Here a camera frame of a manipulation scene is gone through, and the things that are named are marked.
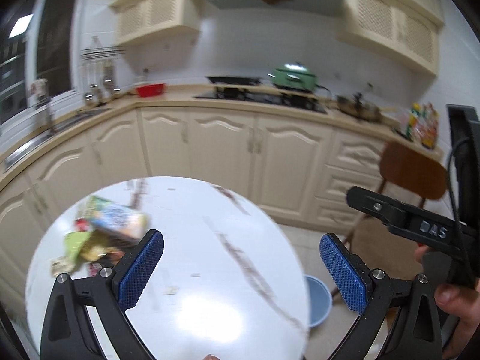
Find blue green milk carton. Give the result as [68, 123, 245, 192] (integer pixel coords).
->
[84, 195, 150, 242]

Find light blue trash bin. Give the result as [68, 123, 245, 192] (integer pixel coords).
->
[304, 275, 333, 328]

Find cream kitchen base cabinets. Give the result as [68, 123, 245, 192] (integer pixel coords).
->
[1, 101, 395, 275]

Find dark kitchen window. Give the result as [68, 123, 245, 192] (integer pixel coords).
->
[1, 0, 77, 123]

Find person's right hand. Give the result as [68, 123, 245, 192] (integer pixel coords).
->
[414, 244, 479, 359]

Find black red snack wrapper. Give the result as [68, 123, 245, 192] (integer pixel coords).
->
[88, 250, 125, 277]

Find yellow snack wrapper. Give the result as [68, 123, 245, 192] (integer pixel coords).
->
[80, 230, 133, 265]

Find light green snack wrapper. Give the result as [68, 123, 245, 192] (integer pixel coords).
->
[64, 232, 93, 263]

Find crumpled white paper wrapper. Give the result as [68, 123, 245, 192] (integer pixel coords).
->
[50, 256, 77, 277]

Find wooden chair beige cushion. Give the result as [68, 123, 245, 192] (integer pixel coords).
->
[343, 141, 447, 280]

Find round white marble table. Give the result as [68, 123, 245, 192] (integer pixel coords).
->
[24, 175, 311, 360]

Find condiment bottles group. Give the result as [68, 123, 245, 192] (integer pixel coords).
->
[394, 102, 439, 150]

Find stainless steel sink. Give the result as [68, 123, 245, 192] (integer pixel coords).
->
[3, 107, 108, 172]

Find red plastic basin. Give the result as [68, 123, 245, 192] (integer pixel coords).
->
[136, 83, 165, 98]

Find green electric cooking pot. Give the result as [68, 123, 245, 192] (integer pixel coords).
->
[268, 63, 317, 93]

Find black gas stove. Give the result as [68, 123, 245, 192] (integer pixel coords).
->
[194, 76, 326, 114]

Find hanging utensil rack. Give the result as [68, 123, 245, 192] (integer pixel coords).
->
[80, 35, 125, 107]

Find metal wok with handle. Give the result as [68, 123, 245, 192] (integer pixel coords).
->
[336, 92, 398, 122]

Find cream upper wall cabinet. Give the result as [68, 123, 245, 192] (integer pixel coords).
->
[116, 0, 201, 46]

